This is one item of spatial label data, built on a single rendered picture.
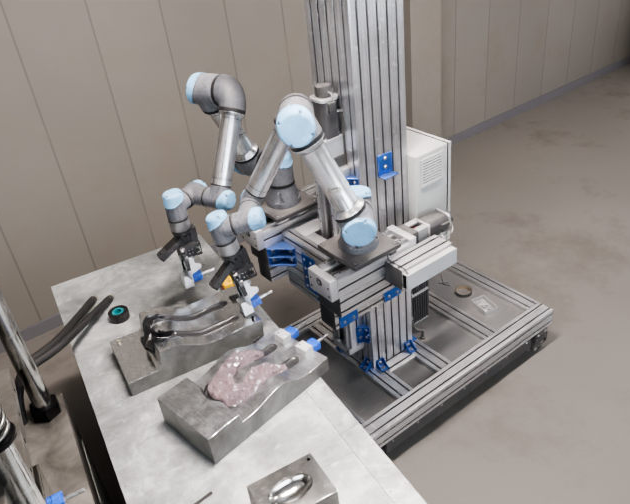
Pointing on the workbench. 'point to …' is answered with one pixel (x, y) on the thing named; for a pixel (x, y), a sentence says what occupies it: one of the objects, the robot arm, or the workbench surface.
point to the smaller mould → (295, 485)
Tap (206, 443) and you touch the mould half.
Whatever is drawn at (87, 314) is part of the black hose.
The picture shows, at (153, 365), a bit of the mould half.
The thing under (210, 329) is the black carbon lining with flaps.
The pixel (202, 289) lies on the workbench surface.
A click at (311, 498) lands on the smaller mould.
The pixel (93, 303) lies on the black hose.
